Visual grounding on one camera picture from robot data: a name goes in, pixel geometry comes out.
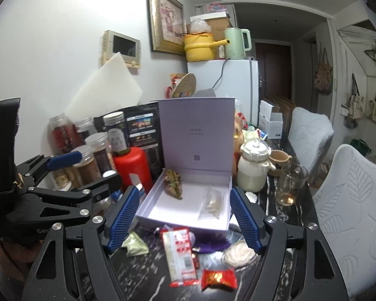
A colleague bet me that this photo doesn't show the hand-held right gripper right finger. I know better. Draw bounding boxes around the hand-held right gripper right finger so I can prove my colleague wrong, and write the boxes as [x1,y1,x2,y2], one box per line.
[229,186,348,301]

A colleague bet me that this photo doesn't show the clear plastic sachet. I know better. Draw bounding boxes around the clear plastic sachet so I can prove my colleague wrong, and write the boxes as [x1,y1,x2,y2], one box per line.
[197,186,223,221]

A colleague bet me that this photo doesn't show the red white snack packet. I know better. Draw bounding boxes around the red white snack packet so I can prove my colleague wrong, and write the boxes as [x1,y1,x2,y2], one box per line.
[159,227,199,288]

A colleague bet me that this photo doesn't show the clear glass cup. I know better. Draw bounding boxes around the clear glass cup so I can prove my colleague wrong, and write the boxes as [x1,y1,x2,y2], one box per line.
[275,163,309,206]

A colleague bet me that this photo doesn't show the white foam board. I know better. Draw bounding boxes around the white foam board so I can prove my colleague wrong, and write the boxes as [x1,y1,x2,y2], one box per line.
[64,52,143,120]

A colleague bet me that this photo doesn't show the woven fan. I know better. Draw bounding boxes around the woven fan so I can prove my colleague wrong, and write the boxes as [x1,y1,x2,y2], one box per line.
[171,73,198,100]

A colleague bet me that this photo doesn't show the yellow snack bag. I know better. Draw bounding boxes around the yellow snack bag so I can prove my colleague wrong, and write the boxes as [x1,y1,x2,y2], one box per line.
[233,100,250,158]

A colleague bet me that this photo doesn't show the black snack bag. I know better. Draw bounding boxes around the black snack bag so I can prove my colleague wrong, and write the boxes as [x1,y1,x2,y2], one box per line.
[94,102,163,176]

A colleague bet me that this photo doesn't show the silver lid jar dark contents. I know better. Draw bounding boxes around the silver lid jar dark contents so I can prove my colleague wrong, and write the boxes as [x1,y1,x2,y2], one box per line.
[84,132,117,177]

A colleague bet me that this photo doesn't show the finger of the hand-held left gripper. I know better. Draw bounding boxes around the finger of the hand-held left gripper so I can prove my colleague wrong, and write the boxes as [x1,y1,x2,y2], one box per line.
[16,150,83,180]
[28,175,123,209]

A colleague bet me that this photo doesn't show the clear plastic bag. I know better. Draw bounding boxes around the clear plastic bag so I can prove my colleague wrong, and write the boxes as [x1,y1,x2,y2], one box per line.
[188,18,212,35]

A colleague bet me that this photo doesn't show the white round soft pad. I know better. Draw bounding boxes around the white round soft pad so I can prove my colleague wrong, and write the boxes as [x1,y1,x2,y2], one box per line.
[222,241,257,267]

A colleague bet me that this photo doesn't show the patterned tote bag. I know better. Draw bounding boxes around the patterned tote bag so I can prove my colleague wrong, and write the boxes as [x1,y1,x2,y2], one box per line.
[315,47,333,95]

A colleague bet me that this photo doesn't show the dark wooden door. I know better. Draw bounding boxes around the dark wooden door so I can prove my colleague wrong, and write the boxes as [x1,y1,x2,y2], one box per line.
[254,41,293,101]

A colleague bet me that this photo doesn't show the white refrigerator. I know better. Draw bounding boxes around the white refrigerator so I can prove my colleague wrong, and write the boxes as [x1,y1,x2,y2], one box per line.
[187,59,260,126]

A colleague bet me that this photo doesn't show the wall intercom panel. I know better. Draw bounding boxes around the wall intercom panel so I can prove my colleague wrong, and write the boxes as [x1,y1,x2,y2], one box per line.
[101,30,142,70]

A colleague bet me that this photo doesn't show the white tissue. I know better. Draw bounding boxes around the white tissue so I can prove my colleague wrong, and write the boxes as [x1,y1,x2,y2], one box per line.
[246,191,265,203]

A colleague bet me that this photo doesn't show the green triangular sachet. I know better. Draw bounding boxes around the green triangular sachet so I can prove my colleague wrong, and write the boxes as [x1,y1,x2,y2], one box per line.
[122,231,150,258]

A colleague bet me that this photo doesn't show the black power cable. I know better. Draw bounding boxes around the black power cable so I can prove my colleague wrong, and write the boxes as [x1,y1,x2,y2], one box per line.
[211,58,236,90]

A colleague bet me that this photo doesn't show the white boxes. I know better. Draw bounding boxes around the white boxes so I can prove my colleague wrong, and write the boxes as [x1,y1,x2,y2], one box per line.
[258,100,284,139]

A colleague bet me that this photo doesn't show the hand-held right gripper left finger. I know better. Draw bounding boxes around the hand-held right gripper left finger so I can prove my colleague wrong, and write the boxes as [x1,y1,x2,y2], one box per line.
[25,185,142,301]

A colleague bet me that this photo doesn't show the person's left hand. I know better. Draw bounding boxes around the person's left hand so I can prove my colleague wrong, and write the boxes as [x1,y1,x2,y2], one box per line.
[0,240,38,281]

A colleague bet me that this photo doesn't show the small clear jar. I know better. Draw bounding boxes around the small clear jar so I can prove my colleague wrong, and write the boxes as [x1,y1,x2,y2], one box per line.
[73,117,98,139]

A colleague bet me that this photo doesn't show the clear jar red contents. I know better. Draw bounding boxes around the clear jar red contents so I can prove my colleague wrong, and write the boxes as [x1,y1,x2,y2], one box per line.
[48,113,82,158]

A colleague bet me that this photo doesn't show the green electric kettle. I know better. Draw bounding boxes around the green electric kettle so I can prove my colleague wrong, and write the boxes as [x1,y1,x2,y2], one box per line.
[223,28,252,61]

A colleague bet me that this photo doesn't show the lavender gift box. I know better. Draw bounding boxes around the lavender gift box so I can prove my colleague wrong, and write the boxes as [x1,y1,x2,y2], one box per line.
[135,97,236,233]

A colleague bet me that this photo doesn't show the framed picture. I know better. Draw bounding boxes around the framed picture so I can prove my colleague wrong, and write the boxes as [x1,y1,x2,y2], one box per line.
[146,0,189,56]

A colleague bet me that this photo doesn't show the silver lid jar tan contents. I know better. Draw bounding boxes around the silver lid jar tan contents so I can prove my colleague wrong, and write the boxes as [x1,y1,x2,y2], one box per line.
[55,146,103,190]

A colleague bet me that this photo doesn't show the green label jar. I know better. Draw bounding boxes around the green label jar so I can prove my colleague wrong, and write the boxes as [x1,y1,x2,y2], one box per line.
[102,111,130,158]

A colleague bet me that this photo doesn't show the green bag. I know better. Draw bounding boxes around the green bag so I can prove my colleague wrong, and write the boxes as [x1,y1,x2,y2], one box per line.
[350,138,372,158]

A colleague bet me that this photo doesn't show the red bottle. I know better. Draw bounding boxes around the red bottle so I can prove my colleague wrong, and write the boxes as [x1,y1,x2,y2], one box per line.
[113,146,154,195]

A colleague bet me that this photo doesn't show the bright red candy packet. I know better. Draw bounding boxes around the bright red candy packet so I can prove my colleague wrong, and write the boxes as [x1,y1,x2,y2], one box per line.
[201,269,238,291]

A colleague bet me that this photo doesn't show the red snack bag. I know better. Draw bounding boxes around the red snack bag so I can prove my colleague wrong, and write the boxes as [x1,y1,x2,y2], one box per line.
[166,73,189,98]

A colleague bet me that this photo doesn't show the yellow pot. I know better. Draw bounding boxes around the yellow pot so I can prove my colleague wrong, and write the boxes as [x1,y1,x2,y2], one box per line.
[183,33,231,63]

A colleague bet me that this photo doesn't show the cardboard box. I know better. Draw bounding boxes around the cardboard box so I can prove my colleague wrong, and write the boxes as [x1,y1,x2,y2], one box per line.
[185,12,233,42]

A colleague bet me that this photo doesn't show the white ceramic jar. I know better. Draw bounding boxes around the white ceramic jar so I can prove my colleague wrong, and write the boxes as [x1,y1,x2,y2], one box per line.
[237,138,276,193]

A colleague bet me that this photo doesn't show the beige mug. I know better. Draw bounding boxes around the beige mug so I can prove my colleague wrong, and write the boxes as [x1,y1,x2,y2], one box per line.
[268,150,293,176]

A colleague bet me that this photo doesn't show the brown leaf-wrapped packet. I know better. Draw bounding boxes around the brown leaf-wrapped packet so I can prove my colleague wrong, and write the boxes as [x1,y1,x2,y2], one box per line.
[164,168,184,200]

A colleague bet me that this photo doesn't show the purple tasselled sachet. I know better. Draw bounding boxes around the purple tasselled sachet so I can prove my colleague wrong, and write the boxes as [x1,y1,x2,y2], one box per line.
[157,225,231,254]

